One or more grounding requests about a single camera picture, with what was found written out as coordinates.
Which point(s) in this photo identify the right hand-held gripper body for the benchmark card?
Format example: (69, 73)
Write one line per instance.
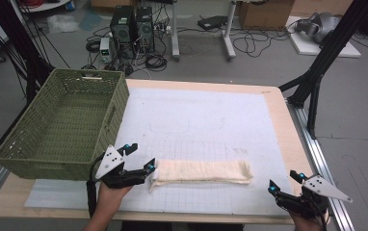
(313, 200)

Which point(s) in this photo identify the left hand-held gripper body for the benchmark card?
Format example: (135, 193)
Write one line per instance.
(110, 162)

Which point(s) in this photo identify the cream towel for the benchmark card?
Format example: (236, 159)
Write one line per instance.
(201, 171)

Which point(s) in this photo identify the person's right hand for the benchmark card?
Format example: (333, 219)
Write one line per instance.
(304, 223)

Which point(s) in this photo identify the person's left hand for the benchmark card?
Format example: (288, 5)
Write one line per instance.
(110, 196)

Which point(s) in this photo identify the green woven basket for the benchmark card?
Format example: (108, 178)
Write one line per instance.
(69, 122)

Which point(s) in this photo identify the white grid mat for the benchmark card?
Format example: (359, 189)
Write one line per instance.
(198, 128)

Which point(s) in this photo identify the white bench power supply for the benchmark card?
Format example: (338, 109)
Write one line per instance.
(105, 49)

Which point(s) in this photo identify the black computer tower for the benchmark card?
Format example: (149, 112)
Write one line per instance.
(122, 30)
(145, 29)

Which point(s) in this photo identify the white desk leg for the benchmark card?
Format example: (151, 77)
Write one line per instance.
(174, 32)
(229, 32)

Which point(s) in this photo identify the white floor board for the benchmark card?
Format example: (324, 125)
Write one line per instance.
(325, 48)

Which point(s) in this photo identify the clear plastic bag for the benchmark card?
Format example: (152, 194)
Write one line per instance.
(61, 23)

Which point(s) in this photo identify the flat black device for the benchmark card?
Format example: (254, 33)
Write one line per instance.
(211, 22)

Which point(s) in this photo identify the grey robot head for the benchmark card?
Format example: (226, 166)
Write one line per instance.
(318, 25)

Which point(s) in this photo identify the brown cardboard box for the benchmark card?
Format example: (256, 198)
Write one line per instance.
(265, 13)

